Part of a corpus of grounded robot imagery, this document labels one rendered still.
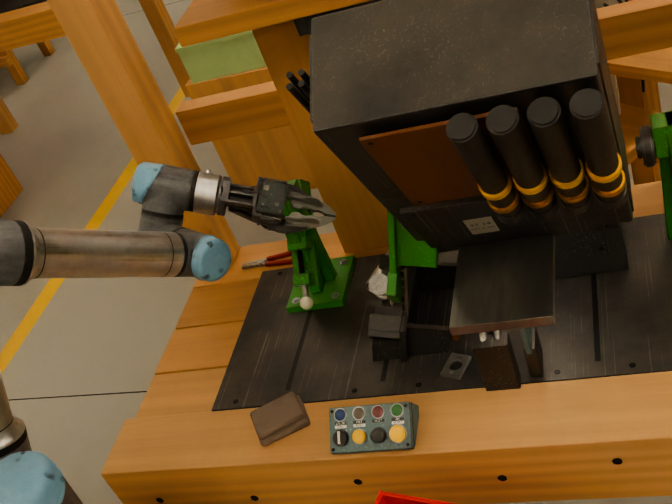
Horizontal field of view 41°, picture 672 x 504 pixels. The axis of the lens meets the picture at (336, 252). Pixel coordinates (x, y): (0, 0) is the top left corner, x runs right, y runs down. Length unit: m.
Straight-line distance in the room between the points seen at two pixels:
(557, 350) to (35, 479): 0.90
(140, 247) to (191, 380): 0.56
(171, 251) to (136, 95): 0.57
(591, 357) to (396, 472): 0.39
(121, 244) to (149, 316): 2.38
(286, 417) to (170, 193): 0.46
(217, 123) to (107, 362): 1.83
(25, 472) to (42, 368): 2.42
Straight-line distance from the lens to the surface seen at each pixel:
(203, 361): 1.97
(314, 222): 1.63
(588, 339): 1.67
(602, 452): 1.53
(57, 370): 3.84
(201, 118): 2.06
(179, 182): 1.61
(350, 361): 1.77
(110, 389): 3.57
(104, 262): 1.42
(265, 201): 1.59
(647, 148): 1.67
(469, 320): 1.41
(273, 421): 1.69
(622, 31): 1.84
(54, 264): 1.38
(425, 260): 1.57
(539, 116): 1.07
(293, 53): 1.81
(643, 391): 1.57
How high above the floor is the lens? 2.07
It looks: 35 degrees down
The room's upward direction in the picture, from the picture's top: 23 degrees counter-clockwise
